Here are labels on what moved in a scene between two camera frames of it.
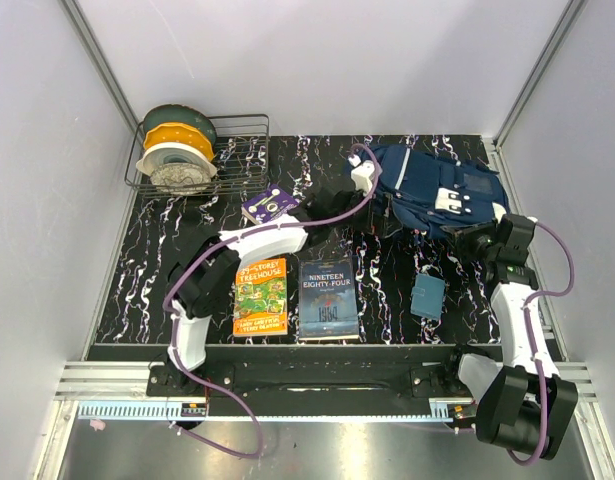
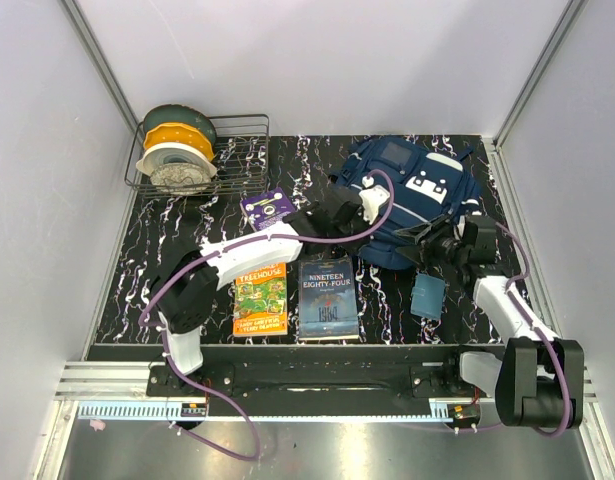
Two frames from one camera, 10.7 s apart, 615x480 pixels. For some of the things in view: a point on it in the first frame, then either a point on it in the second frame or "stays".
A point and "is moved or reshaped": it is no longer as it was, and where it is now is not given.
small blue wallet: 427,296 stays
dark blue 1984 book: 327,300 stays
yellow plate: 178,132 stays
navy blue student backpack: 428,194 is moved or reshaped
